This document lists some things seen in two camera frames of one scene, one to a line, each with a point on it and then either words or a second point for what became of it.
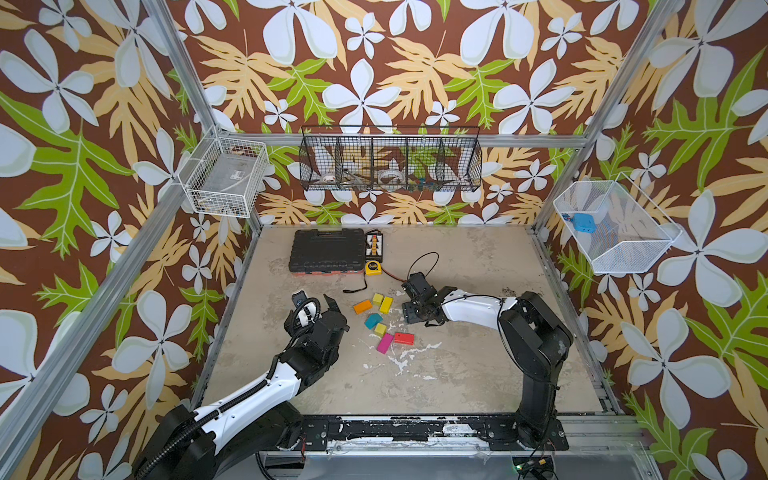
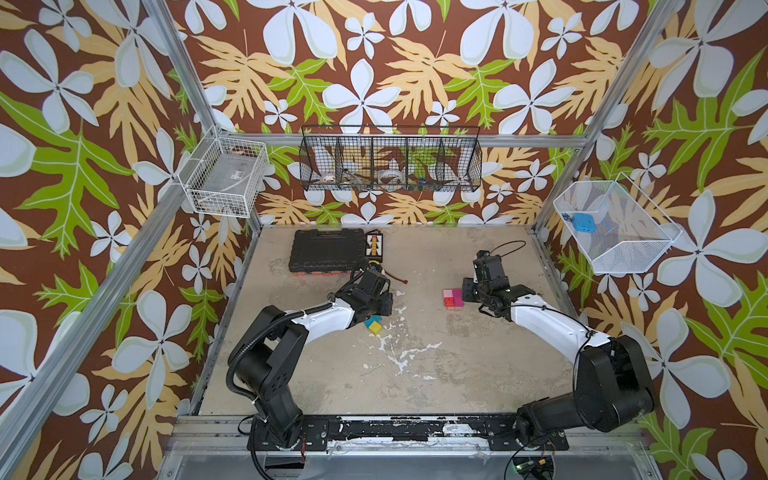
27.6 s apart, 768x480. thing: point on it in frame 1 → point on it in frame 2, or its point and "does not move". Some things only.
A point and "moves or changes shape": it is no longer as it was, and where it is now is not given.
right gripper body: [414, 309] → [474, 291]
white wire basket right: [631, 231] does not move
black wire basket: [386, 158] does not move
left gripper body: [304, 336] → [383, 306]
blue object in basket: [584, 222] does not move
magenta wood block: [384, 344] moves or changes shape
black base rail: [490, 432] does not move
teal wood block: [372, 319] does not move
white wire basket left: [226, 176] does not move
